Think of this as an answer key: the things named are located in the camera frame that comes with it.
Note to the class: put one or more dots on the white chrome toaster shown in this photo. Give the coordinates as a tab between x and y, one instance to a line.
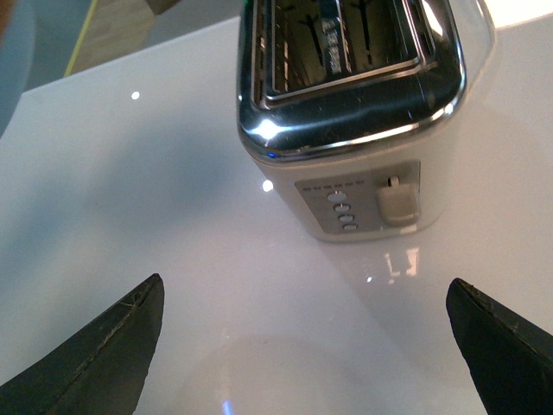
352	109

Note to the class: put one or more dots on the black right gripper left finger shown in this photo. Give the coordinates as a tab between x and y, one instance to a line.
102	368

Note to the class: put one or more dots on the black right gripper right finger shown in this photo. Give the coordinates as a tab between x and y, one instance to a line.
509	358

